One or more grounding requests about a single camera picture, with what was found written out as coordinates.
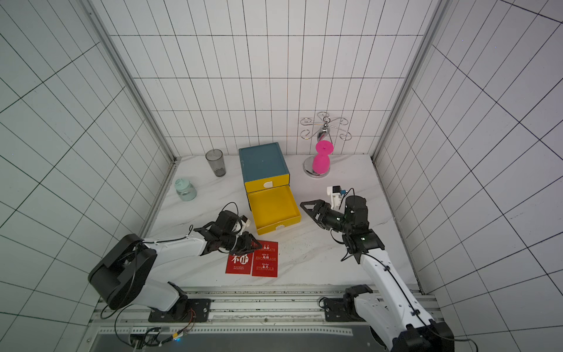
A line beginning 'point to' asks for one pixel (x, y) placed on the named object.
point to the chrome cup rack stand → (325, 132)
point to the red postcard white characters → (239, 264)
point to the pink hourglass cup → (321, 163)
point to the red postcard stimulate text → (265, 260)
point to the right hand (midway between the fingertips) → (304, 204)
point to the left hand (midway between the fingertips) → (255, 251)
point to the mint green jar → (185, 189)
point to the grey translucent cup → (215, 158)
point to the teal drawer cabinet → (264, 167)
